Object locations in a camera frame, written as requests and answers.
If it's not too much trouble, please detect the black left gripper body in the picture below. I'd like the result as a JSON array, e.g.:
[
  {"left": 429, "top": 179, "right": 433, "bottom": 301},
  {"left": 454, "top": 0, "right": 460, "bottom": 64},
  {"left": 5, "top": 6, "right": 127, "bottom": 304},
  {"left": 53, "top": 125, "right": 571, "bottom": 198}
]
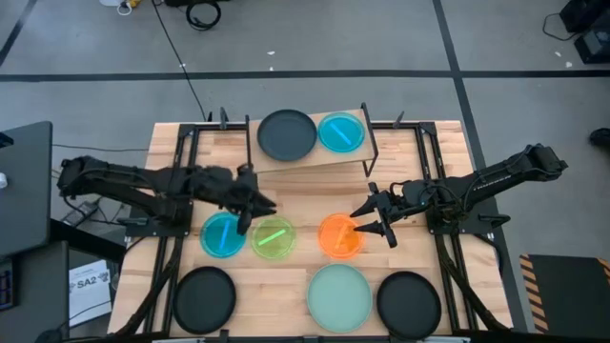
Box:
[{"left": 207, "top": 164, "right": 256, "bottom": 235}]

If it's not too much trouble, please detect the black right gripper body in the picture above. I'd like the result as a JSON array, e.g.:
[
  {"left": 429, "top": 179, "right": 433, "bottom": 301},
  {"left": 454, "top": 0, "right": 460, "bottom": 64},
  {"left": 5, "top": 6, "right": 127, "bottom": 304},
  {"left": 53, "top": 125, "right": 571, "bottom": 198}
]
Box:
[{"left": 367, "top": 181, "right": 428, "bottom": 250}]

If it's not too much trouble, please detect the green transparent plastic plate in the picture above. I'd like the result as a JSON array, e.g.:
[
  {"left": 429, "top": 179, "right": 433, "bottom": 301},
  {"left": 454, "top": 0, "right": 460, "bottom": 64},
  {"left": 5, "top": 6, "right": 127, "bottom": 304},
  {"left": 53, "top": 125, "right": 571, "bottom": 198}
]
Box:
[{"left": 251, "top": 214, "right": 297, "bottom": 260}]

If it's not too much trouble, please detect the orange transparent plastic plate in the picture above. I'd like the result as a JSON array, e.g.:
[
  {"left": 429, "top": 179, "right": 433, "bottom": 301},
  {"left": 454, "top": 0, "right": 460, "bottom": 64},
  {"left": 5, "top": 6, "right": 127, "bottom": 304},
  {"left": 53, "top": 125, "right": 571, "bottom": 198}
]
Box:
[{"left": 317, "top": 212, "right": 367, "bottom": 261}]

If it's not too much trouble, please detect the blue transparent plastic plate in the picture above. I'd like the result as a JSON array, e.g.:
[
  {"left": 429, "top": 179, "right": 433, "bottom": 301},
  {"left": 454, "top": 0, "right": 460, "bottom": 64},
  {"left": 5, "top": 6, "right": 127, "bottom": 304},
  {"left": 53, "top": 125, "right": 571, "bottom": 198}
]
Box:
[
  {"left": 199, "top": 212, "right": 248, "bottom": 259},
  {"left": 317, "top": 111, "right": 367, "bottom": 154}
]

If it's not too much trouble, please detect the black round plate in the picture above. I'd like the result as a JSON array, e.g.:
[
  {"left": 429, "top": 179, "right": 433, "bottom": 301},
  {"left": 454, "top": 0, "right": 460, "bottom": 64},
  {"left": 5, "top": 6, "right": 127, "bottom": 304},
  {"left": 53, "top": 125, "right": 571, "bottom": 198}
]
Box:
[
  {"left": 376, "top": 271, "right": 443, "bottom": 341},
  {"left": 256, "top": 109, "right": 318, "bottom": 163},
  {"left": 172, "top": 266, "right": 237, "bottom": 335}
]

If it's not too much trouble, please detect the mint green round plate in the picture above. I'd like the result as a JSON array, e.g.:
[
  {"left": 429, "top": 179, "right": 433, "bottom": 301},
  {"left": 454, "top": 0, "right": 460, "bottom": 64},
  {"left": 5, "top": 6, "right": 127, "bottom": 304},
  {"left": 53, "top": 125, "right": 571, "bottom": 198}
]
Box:
[{"left": 306, "top": 263, "right": 374, "bottom": 334}]

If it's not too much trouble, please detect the wooden shelf with black legs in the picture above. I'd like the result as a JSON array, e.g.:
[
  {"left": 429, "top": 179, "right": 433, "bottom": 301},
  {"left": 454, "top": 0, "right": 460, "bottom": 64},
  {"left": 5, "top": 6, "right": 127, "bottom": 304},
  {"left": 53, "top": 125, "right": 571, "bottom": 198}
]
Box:
[{"left": 245, "top": 102, "right": 380, "bottom": 178}]

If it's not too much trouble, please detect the black power adapter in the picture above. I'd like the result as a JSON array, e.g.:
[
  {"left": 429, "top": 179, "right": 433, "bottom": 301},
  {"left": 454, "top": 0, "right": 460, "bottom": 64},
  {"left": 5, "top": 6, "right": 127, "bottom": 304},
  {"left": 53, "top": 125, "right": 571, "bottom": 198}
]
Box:
[{"left": 60, "top": 200, "right": 100, "bottom": 228}]

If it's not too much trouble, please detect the white printed paper sheet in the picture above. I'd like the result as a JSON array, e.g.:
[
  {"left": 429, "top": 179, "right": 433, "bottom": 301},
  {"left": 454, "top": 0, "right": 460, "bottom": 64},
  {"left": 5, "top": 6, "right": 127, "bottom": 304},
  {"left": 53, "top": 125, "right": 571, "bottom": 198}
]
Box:
[{"left": 68, "top": 259, "right": 113, "bottom": 328}]

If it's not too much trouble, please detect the black hazard-striped mat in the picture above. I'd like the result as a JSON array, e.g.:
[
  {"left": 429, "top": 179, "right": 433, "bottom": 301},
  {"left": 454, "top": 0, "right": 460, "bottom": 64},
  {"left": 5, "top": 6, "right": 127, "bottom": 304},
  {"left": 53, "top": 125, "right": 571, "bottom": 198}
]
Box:
[{"left": 518, "top": 253, "right": 610, "bottom": 334}]

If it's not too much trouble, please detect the person's shoe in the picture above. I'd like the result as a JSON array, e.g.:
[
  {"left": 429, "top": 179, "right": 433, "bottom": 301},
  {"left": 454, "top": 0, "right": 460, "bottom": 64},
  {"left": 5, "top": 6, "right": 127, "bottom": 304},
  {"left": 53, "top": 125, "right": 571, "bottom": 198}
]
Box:
[{"left": 588, "top": 127, "right": 610, "bottom": 149}]

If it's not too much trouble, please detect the dark grey desk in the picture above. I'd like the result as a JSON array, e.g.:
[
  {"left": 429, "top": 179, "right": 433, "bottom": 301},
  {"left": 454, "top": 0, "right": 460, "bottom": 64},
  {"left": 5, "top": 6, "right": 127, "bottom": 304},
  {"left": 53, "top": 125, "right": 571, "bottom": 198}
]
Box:
[{"left": 0, "top": 120, "right": 53, "bottom": 258}]

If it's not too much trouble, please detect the dark grey cabinet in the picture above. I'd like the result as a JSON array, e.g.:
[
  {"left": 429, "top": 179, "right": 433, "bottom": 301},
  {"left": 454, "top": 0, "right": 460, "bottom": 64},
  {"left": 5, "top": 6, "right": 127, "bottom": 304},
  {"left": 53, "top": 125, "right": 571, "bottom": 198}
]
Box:
[{"left": 0, "top": 240, "right": 71, "bottom": 343}]

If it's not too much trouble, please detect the white power strip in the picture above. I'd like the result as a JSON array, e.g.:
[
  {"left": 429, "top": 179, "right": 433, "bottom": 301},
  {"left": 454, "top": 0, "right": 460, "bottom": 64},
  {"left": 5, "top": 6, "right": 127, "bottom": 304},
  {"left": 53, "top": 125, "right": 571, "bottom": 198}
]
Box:
[{"left": 98, "top": 0, "right": 140, "bottom": 16}]

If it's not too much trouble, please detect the black equipment case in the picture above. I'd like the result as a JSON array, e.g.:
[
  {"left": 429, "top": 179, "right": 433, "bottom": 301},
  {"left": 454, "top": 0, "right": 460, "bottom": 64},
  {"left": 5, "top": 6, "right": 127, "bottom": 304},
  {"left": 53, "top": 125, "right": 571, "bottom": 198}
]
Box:
[
  {"left": 573, "top": 28, "right": 610, "bottom": 66},
  {"left": 559, "top": 0, "right": 610, "bottom": 34}
]

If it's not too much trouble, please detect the black aluminium table frame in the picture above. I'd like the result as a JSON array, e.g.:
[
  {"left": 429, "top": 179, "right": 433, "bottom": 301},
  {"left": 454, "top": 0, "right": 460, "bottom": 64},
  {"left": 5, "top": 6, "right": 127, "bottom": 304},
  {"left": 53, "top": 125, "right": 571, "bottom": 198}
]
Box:
[{"left": 113, "top": 107, "right": 516, "bottom": 343}]

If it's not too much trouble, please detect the thin black floor cable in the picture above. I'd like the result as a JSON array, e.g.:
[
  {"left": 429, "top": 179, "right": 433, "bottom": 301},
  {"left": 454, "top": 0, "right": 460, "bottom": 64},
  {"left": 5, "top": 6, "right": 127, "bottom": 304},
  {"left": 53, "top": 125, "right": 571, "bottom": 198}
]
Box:
[{"left": 151, "top": 0, "right": 212, "bottom": 122}]

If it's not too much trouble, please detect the coiled black cable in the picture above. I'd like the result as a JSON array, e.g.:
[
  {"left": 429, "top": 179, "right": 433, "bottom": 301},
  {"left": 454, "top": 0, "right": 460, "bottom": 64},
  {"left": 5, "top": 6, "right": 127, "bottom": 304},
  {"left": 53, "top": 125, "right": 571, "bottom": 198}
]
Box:
[{"left": 184, "top": 0, "right": 223, "bottom": 31}]

